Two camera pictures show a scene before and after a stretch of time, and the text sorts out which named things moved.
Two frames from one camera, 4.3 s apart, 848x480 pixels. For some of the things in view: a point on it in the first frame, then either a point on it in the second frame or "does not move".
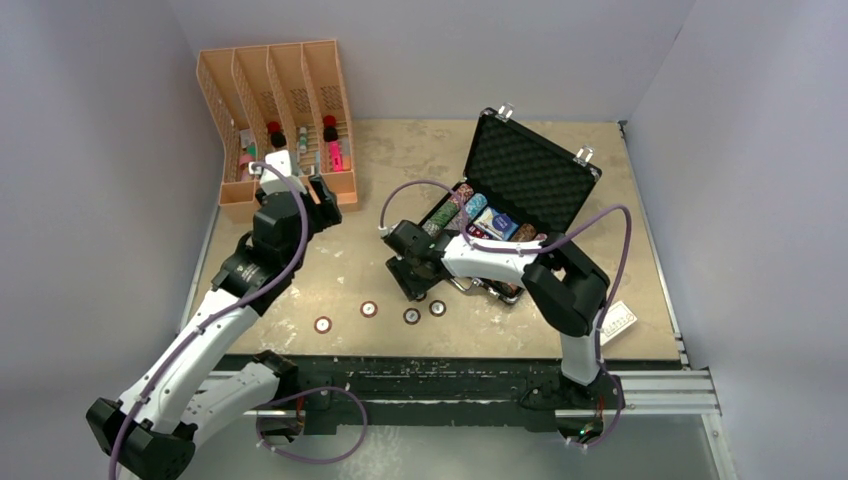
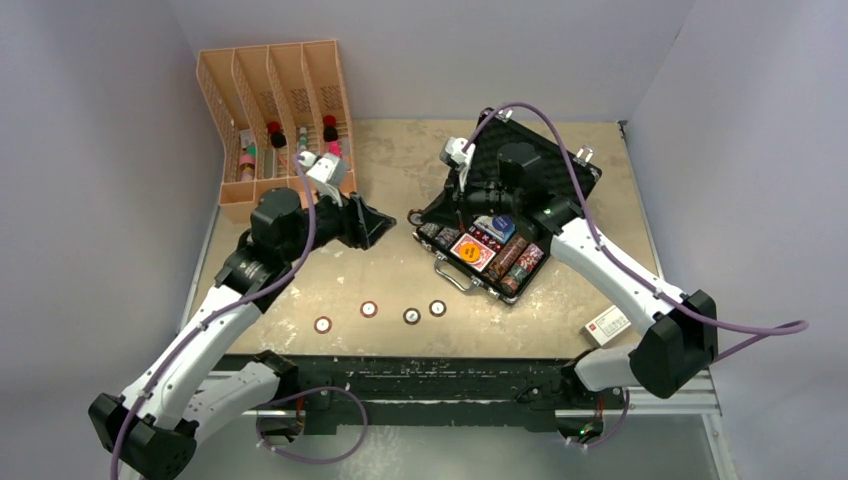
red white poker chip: (369, 309) does not move
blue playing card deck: (497, 223) does not move
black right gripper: (411, 287) to (452, 205)
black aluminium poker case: (520, 185) does not move
